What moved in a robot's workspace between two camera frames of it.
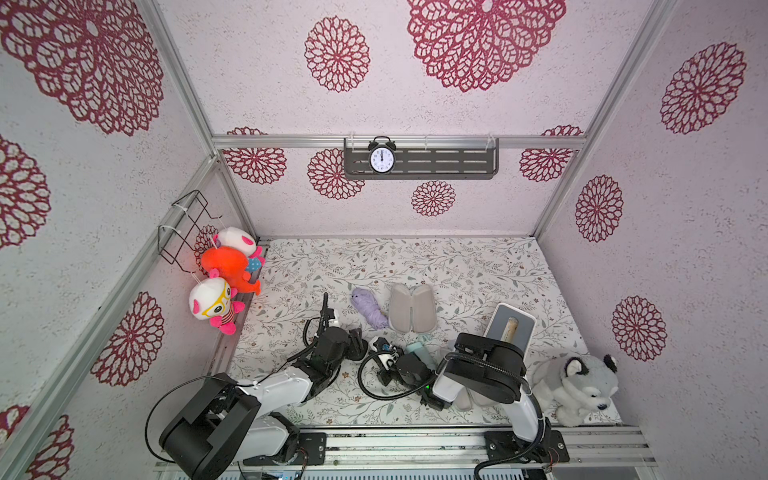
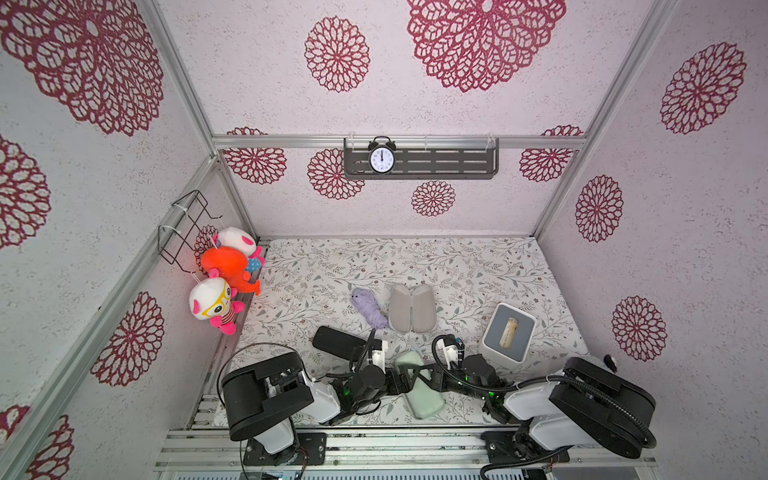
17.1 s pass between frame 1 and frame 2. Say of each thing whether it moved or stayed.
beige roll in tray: stayed
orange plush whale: stayed
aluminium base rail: stayed
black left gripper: moved
